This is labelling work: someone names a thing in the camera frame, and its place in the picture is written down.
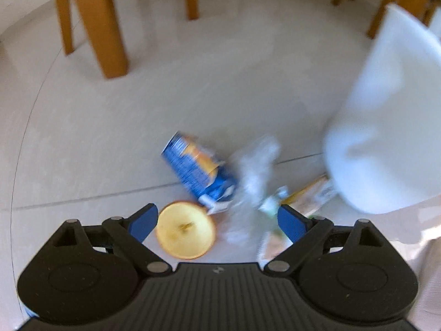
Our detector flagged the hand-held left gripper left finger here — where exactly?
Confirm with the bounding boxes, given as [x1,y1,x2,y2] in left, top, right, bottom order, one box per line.
[48,203,172,277]

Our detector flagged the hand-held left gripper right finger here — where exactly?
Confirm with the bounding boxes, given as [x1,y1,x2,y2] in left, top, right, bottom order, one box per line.
[262,204,391,277]

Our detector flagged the orange and white packet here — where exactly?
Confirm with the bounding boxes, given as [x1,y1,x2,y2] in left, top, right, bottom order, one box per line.
[257,229,293,263]

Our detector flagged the clear plastic bag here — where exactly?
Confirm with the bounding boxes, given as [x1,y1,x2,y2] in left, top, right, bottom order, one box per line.
[224,135,281,245]

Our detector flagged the blue milk carton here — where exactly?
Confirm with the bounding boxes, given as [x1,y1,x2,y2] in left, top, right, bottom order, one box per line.
[161,131,239,214]

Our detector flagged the white plastic trash bin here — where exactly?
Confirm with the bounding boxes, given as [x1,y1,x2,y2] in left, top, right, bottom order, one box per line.
[323,3,441,215]

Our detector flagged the thin wooden chair leg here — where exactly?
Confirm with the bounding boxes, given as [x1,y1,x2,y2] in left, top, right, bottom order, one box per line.
[52,0,74,56]

